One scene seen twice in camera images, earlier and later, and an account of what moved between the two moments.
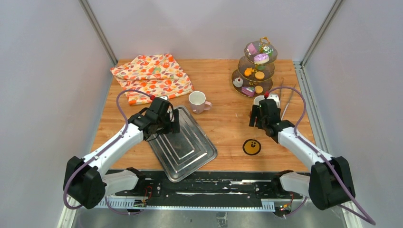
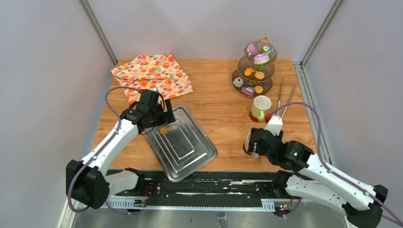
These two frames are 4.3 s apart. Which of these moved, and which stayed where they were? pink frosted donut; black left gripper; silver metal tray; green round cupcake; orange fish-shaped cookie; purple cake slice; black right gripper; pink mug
Moved: pink mug; black right gripper; black left gripper
Stayed: purple cake slice; green round cupcake; orange fish-shaped cookie; pink frosted donut; silver metal tray
